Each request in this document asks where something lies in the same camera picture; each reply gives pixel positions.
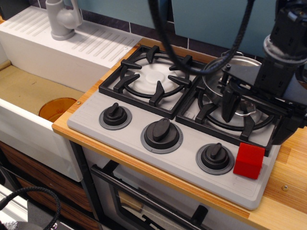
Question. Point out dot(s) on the black middle stove knob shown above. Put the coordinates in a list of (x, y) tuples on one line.
[(161, 137)]

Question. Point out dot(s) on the black right burner grate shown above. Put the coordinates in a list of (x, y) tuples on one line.
[(199, 113)]

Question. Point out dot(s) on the grey toy faucet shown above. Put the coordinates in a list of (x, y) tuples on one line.
[(63, 21)]

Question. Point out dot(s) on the black stove knob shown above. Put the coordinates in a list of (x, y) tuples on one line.
[(215, 159), (161, 137), (115, 117)]

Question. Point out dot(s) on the grey toy stove top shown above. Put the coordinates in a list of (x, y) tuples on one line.
[(181, 162)]

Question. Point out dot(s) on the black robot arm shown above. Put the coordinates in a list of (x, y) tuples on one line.
[(290, 20)]

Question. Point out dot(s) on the black left burner grate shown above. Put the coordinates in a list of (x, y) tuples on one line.
[(149, 80)]

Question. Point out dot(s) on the wooden drawer front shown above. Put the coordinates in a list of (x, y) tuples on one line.
[(18, 170)]

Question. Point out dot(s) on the black oven door handle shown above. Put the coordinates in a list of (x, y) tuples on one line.
[(106, 174)]

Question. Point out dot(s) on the toy oven door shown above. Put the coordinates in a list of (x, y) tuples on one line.
[(134, 215)]

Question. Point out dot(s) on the black left stove knob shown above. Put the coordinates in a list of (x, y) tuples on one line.
[(115, 117)]

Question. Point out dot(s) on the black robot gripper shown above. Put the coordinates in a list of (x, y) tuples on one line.
[(272, 85)]

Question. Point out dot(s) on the orange plastic plate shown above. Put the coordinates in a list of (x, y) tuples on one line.
[(54, 109)]

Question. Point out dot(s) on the red wooden cube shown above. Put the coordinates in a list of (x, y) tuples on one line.
[(249, 161)]

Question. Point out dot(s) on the black burner grate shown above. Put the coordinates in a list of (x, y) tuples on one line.
[(149, 80), (199, 113)]

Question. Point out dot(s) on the black right stove knob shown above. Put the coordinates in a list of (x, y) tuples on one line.
[(215, 159)]

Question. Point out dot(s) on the stainless steel pan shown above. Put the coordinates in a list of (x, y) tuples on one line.
[(212, 91)]

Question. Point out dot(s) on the white toy sink unit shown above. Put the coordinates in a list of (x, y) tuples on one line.
[(36, 69)]

